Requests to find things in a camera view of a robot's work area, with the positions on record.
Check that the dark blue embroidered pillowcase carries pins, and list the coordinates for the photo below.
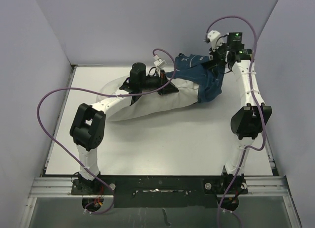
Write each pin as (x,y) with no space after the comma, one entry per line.
(207,74)

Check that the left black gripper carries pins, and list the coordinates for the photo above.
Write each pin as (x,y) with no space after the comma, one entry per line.
(169,88)

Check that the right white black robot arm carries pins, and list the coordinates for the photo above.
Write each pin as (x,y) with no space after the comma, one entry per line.
(250,120)

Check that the white pillow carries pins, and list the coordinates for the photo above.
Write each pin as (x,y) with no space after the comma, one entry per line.
(152,97)

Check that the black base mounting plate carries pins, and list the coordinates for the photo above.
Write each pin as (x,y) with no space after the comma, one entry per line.
(163,191)

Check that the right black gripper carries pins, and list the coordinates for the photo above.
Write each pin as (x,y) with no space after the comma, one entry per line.
(221,63)

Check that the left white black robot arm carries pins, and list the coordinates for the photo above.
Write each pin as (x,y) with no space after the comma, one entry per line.
(87,129)

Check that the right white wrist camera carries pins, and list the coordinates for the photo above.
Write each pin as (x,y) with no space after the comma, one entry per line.
(215,39)

